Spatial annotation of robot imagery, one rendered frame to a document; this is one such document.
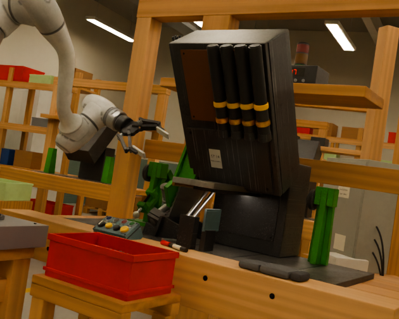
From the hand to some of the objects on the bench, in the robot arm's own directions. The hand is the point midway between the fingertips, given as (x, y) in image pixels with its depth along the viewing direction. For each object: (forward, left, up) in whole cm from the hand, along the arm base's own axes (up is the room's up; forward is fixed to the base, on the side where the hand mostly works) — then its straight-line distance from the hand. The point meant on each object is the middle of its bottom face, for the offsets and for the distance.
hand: (155, 144), depth 220 cm
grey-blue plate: (-23, -36, -34) cm, 54 cm away
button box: (-30, -5, -37) cm, 48 cm away
